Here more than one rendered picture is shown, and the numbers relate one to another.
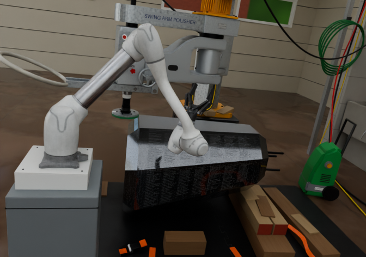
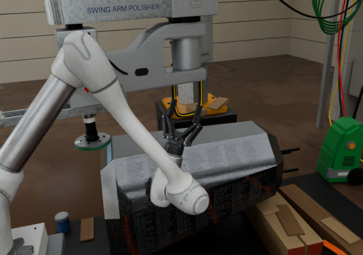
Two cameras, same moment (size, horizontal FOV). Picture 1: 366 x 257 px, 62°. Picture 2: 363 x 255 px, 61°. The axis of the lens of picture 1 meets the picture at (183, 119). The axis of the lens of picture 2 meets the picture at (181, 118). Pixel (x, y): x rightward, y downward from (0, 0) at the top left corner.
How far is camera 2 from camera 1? 0.58 m
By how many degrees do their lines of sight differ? 4
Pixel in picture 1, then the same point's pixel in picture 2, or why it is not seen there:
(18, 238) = not seen: outside the picture
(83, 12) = (38, 8)
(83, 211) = not seen: outside the picture
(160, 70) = (115, 99)
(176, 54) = (142, 53)
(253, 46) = (233, 12)
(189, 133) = (177, 185)
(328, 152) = (348, 130)
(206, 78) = (188, 76)
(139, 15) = (79, 11)
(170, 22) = (125, 13)
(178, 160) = not seen: hidden behind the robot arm
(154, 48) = (96, 69)
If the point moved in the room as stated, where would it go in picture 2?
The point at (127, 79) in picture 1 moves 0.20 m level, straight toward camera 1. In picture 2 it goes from (83, 99) to (82, 111)
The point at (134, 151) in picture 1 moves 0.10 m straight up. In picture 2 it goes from (112, 192) to (110, 176)
